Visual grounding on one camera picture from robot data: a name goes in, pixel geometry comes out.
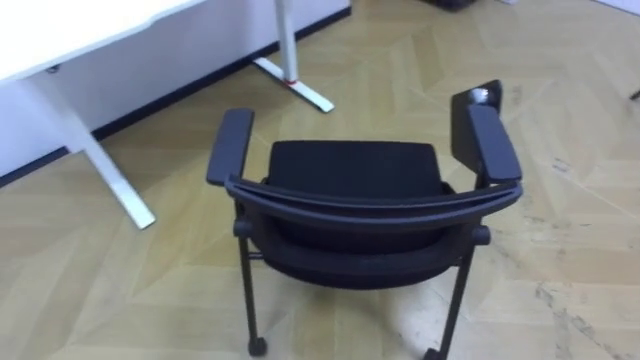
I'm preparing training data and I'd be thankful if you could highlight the dark object on floor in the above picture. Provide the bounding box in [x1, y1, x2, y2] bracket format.
[422, 0, 480, 12]

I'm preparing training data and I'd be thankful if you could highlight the white desk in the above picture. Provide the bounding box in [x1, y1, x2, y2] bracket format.
[0, 0, 336, 231]

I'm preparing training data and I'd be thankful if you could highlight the black office chair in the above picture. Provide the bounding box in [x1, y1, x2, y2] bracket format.
[205, 78, 524, 360]

